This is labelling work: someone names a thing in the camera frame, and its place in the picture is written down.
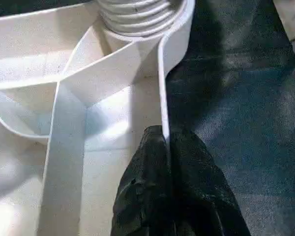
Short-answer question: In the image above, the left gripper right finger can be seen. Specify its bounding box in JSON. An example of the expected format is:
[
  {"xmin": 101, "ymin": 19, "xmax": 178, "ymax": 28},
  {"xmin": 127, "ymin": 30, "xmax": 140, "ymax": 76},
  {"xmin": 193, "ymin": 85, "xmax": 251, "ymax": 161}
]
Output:
[{"xmin": 168, "ymin": 127, "xmax": 249, "ymax": 236}]

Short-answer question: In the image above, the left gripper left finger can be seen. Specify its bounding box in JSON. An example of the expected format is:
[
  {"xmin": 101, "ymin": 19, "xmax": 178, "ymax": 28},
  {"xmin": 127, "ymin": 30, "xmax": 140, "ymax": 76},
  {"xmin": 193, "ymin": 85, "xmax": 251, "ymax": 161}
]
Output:
[{"xmin": 110, "ymin": 124, "xmax": 174, "ymax": 236}]

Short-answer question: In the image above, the white plastic table top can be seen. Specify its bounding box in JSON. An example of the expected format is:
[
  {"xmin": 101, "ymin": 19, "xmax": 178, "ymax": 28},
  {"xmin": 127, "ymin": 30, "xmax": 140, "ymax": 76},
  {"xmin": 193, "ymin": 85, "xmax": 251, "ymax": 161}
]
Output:
[{"xmin": 0, "ymin": 0, "xmax": 195, "ymax": 236}]

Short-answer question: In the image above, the white plastic table leg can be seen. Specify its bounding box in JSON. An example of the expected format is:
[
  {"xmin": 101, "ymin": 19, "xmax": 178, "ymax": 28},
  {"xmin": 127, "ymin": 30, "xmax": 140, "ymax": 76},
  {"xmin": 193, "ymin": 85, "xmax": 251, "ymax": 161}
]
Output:
[{"xmin": 98, "ymin": 0, "xmax": 187, "ymax": 37}]

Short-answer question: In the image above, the black table mat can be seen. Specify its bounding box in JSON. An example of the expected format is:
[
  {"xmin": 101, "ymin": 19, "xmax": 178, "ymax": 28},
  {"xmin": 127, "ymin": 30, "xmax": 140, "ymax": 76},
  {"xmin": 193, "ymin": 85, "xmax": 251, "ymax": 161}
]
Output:
[{"xmin": 0, "ymin": 0, "xmax": 295, "ymax": 236}]

